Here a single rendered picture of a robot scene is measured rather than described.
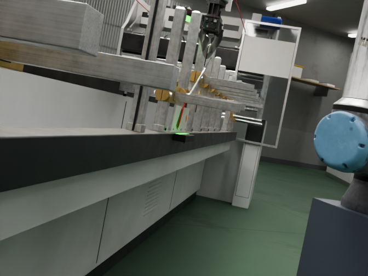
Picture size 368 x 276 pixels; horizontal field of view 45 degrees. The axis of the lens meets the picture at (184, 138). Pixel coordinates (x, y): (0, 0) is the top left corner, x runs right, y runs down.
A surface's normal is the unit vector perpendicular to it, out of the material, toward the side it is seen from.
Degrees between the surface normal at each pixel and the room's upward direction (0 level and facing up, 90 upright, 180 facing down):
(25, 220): 90
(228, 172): 90
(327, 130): 95
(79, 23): 90
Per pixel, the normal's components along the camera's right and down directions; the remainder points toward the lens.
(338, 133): -0.79, -0.03
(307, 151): 0.40, 0.13
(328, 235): -0.90, -0.15
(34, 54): -0.20, 0.01
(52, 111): 0.96, 0.19
